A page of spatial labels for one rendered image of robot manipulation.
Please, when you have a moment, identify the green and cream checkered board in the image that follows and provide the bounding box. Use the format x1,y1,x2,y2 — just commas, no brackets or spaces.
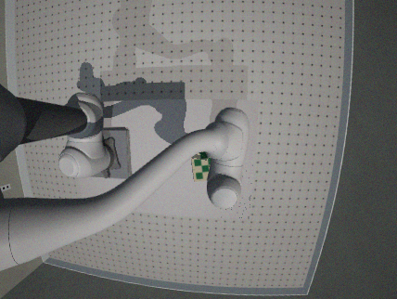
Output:
191,151,211,182

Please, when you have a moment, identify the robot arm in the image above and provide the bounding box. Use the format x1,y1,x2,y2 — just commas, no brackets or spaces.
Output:
0,84,250,271

